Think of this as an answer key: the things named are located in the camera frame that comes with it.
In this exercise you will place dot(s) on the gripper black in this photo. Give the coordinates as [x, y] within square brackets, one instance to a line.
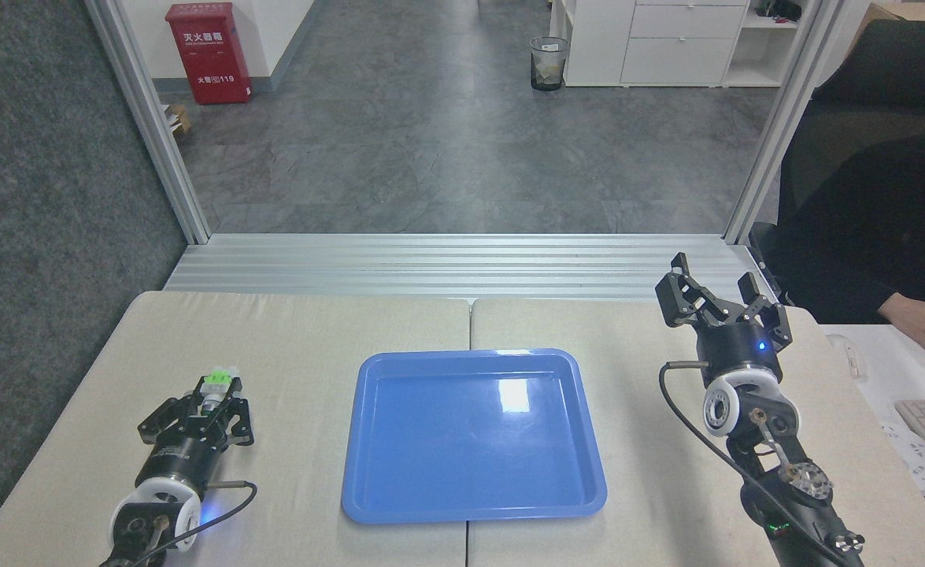
[738, 350]
[179, 465]

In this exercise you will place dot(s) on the green white switch part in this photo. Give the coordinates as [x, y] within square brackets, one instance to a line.
[218, 382]

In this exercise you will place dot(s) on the blue plastic tray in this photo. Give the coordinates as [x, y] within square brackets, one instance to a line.
[462, 449]

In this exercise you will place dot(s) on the white computer mouse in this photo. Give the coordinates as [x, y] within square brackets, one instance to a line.
[848, 354]

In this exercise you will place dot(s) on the person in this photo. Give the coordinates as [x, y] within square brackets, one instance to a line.
[871, 181]

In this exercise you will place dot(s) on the white power strip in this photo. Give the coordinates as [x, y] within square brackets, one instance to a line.
[915, 461]

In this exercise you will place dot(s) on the white drawer cabinet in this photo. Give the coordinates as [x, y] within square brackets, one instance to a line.
[667, 39]

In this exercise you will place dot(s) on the black mesh waste bin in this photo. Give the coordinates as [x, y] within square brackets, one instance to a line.
[549, 63]

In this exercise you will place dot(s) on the small cardboard box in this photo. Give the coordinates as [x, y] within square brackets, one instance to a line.
[177, 118]

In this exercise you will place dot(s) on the red fire extinguisher box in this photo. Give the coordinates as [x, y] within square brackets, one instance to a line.
[209, 51]

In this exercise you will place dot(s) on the silver aluminium post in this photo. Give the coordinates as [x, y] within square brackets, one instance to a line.
[777, 126]
[155, 126]

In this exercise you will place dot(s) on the silver aluminium rail platform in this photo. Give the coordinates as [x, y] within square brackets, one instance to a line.
[462, 264]

